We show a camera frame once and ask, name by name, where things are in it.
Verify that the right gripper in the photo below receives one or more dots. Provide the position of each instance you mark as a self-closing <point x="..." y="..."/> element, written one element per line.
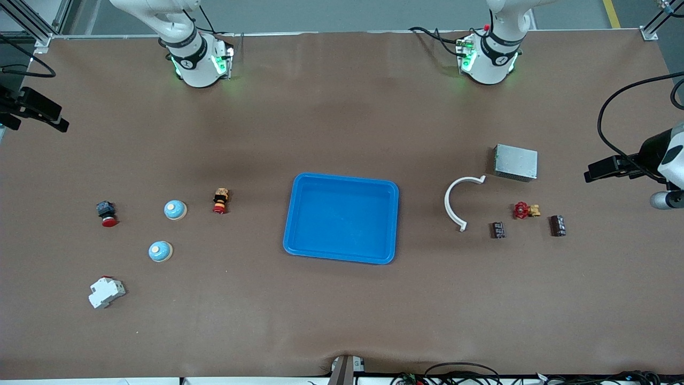
<point x="12" y="101"/>

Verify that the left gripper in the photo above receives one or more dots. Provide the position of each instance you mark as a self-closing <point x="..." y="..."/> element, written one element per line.
<point x="647" y="152"/>

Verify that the black connector block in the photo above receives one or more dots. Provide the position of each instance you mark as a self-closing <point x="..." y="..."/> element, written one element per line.
<point x="558" y="226"/>

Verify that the dark brown cylindrical capacitor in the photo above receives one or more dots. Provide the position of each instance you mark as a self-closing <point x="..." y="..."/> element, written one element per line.
<point x="498" y="230"/>

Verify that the blue round bell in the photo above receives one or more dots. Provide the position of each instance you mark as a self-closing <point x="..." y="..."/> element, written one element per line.
<point x="160" y="252"/>
<point x="175" y="210"/>

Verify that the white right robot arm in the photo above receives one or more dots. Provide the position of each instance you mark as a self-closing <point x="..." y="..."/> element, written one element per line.
<point x="195" y="64"/>

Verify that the grey metal box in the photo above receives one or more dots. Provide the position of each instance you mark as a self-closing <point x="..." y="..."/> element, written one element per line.
<point x="515" y="163"/>

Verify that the brass valve red handwheel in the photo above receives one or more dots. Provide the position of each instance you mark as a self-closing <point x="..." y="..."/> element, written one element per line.
<point x="521" y="210"/>

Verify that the red emergency stop button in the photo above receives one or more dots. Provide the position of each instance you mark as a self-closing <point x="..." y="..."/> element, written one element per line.
<point x="107" y="211"/>

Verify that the white curved plastic clamp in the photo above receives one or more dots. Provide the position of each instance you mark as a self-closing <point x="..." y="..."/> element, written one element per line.
<point x="448" y="206"/>

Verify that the white circuit breaker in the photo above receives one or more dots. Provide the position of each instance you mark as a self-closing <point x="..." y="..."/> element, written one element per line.
<point x="106" y="293"/>

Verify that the blue plastic tray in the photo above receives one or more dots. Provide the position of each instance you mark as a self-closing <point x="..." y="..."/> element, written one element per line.
<point x="342" y="219"/>

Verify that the brown table cover sheet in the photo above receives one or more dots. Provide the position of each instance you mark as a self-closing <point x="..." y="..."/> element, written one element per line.
<point x="342" y="310"/>

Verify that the aluminium frame post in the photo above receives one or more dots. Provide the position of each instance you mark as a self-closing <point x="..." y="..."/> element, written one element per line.
<point x="660" y="21"/>
<point x="37" y="24"/>

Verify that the orange red push button switch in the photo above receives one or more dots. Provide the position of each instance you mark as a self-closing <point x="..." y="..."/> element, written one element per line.
<point x="220" y="200"/>

